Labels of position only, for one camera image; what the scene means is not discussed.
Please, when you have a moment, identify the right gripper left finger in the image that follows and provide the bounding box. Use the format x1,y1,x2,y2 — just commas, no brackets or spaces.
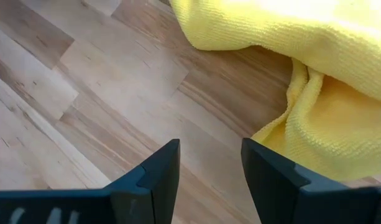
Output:
104,139,181,224

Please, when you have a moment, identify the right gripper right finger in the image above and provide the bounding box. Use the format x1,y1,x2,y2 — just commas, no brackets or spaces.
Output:
241,138,381,224

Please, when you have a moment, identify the yellow microfiber towel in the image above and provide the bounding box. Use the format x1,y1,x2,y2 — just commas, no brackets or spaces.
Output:
170,0,381,183

